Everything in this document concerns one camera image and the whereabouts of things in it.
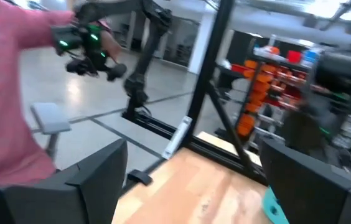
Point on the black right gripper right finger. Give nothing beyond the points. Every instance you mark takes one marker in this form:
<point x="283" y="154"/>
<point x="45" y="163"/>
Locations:
<point x="303" y="193"/>

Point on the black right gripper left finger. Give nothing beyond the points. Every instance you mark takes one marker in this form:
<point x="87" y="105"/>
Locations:
<point x="69" y="202"/>

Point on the teal foam die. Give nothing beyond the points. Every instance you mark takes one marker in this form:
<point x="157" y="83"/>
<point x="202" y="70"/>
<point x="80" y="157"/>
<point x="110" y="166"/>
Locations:
<point x="272" y="208"/>

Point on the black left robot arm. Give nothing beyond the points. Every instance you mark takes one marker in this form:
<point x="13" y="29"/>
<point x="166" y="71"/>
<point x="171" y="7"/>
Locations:
<point x="334" y="93"/>

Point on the black table edge clip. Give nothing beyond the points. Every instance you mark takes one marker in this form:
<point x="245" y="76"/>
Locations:
<point x="139" y="177"/>

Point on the shelf rack with orange bins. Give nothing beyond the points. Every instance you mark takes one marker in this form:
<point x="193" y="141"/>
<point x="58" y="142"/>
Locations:
<point x="256" y="81"/>

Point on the person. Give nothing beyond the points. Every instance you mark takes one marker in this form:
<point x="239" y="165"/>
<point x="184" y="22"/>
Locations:
<point x="1" y="93"/>

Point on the white frame label bracket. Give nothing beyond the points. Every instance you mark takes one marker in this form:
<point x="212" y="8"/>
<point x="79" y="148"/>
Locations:
<point x="177" y="137"/>

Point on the black aluminium table frame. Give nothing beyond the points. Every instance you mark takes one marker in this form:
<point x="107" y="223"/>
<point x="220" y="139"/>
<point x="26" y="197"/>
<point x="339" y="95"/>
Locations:
<point x="209" y="62"/>

